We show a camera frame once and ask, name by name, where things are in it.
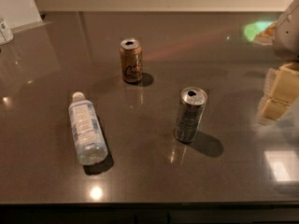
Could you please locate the white container at left edge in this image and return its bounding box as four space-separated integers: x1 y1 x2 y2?
0 17 14 45

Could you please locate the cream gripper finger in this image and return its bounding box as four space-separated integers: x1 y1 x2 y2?
257 95 289 120

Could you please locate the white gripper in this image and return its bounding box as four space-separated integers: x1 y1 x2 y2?
263 0 299 105

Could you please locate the silver redbull can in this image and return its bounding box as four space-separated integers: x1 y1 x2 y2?
175 87 207 143

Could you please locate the clear plastic water bottle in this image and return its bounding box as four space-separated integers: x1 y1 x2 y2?
68 91 108 165

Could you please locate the orange soda can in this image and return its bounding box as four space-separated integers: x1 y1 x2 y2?
120 38 143 83

